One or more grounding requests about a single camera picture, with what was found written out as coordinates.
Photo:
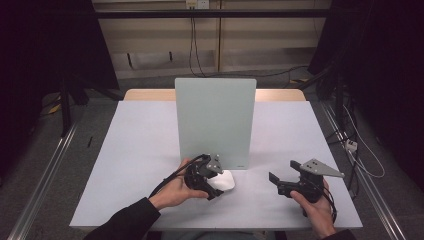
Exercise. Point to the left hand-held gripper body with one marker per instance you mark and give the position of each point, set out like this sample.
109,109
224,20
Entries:
198,173

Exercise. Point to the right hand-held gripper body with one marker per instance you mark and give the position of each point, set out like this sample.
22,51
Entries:
310,186

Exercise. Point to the white board eraser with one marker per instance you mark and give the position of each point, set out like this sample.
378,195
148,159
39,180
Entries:
222,181

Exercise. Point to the pale green glass whiteboard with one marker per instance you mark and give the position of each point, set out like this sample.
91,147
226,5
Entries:
215,123

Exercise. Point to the person's right hand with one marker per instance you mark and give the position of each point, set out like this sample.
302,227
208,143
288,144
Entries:
320,215

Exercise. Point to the person's left hand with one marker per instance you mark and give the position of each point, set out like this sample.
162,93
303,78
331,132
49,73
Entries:
171,193

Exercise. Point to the white power strip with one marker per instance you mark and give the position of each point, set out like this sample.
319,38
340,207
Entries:
351,145

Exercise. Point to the pale grey table cover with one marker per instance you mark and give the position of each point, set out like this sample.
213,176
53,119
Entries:
140,150

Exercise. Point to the black metal stand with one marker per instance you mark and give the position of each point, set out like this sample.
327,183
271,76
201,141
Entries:
339,96
65,103

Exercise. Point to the small black floor object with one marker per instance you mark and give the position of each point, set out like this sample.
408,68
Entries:
89,142

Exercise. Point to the black horizontal bar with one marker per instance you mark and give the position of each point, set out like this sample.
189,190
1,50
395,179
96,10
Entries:
213,13

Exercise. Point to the metal floor rail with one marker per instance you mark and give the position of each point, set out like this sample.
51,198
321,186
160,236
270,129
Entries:
366,180
43,180

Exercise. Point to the vertical wall pipe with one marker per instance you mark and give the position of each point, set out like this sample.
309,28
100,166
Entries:
219,36

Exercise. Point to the white wall outlet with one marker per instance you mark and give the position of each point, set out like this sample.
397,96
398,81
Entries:
197,4

